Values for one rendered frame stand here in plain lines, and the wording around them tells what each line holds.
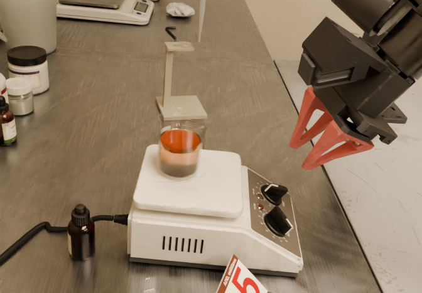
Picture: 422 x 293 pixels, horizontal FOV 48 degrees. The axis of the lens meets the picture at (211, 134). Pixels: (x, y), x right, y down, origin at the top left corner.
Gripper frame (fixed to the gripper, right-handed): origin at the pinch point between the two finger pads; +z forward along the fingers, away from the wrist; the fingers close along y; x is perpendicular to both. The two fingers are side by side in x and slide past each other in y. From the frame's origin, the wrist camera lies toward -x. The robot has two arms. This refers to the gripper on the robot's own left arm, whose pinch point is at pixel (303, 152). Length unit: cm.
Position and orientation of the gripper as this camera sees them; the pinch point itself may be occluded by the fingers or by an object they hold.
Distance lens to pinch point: 57.4
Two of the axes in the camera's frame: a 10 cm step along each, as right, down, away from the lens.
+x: 7.4, 2.3, 6.3
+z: -5.9, 6.8, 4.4
